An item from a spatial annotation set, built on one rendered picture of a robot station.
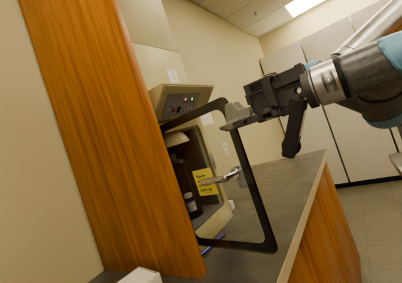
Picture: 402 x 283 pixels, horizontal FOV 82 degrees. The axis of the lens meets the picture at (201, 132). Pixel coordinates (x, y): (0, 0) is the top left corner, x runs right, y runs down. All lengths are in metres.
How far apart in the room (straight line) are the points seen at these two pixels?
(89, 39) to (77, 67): 0.12
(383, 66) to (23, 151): 1.05
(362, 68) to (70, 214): 1.02
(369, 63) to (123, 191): 0.73
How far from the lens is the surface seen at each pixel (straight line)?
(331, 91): 0.45
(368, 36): 0.66
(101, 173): 0.90
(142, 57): 0.91
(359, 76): 0.44
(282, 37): 4.32
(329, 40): 3.73
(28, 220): 1.03
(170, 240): 0.76
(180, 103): 0.84
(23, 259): 1.03
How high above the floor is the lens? 1.31
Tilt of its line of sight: 2 degrees up
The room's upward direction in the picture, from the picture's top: 19 degrees counter-clockwise
